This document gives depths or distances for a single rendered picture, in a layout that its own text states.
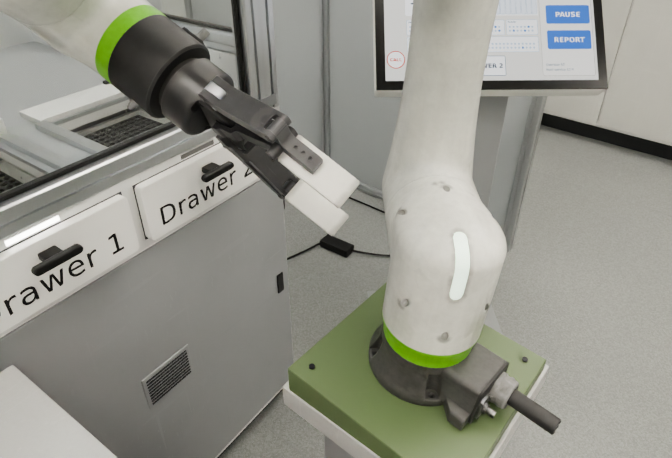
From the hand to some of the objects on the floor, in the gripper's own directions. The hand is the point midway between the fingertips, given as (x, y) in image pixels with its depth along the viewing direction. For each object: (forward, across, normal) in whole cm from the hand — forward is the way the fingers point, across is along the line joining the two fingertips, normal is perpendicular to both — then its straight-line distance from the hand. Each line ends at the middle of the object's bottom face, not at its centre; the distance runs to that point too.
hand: (335, 205), depth 53 cm
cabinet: (-34, +117, +77) cm, 144 cm away
